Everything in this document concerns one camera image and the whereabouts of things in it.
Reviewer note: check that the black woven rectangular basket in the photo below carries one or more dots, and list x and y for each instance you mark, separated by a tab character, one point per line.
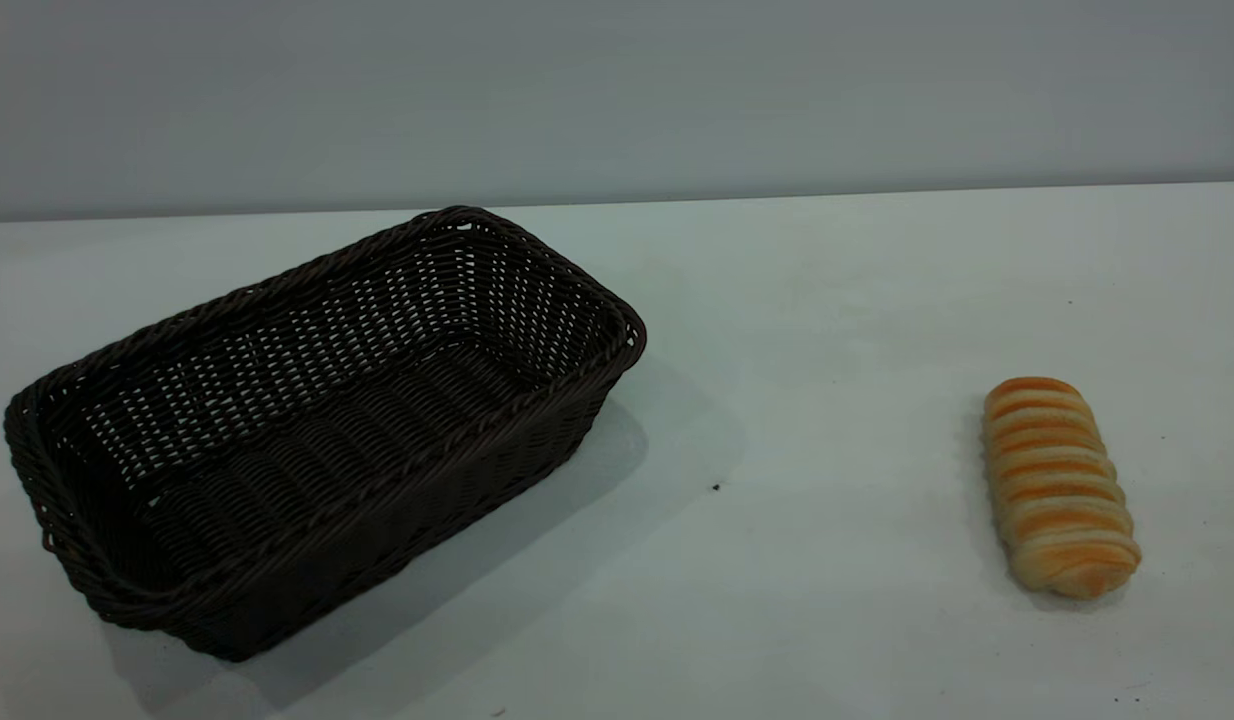
307	520

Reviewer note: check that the striped golden bread roll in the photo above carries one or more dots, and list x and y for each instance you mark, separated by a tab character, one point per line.
1057	490

